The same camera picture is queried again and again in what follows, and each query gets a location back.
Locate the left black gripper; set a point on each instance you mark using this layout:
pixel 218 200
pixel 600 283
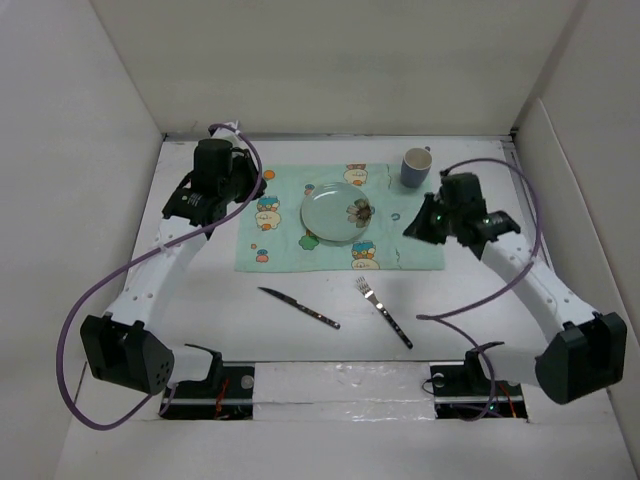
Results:
pixel 242 160

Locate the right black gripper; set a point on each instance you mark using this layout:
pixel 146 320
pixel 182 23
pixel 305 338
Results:
pixel 420 228

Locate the purple mug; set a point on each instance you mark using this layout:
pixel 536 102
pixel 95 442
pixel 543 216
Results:
pixel 415 167

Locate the green cartoon placemat cloth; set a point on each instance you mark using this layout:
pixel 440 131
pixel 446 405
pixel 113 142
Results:
pixel 273 239

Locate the black handled fork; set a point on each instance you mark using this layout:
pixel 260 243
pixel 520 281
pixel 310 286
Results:
pixel 369 294

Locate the green floral plate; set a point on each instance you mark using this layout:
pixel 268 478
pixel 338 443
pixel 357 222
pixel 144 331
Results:
pixel 336 212

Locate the black handled knife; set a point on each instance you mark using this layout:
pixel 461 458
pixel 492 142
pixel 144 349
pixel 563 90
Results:
pixel 302 308

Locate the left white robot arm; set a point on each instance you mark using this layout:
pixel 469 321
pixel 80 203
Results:
pixel 123 346

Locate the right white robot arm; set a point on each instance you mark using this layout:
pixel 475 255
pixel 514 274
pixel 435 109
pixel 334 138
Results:
pixel 585 349

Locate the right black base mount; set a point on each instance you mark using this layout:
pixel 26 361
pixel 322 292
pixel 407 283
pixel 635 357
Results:
pixel 461 390

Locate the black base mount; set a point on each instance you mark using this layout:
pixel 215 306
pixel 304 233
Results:
pixel 461 390
pixel 228 396

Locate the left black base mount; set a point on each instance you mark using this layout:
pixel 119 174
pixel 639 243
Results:
pixel 228 396

